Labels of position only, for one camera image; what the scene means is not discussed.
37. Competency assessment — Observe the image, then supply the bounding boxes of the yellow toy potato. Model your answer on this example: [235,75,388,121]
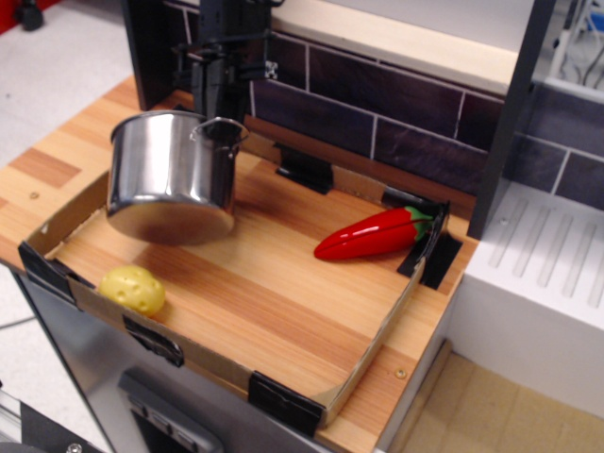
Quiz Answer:
[98,265,165,316]

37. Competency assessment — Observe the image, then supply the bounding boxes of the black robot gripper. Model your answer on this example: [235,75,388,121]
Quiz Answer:
[173,1,278,123]

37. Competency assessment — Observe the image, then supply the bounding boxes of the black caster wheel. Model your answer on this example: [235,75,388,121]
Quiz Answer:
[14,0,44,32]

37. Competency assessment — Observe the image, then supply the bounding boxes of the grey oven control panel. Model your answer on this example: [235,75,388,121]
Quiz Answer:
[119,372,225,453]

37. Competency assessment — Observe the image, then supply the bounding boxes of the red toy chili pepper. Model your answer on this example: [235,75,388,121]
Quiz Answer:
[313,206,435,260]

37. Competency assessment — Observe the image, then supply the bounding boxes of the dark grey vertical post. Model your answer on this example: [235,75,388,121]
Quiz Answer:
[467,1,556,240]

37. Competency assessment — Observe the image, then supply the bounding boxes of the shiny metal pot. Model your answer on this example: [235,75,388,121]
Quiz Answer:
[107,110,249,245]

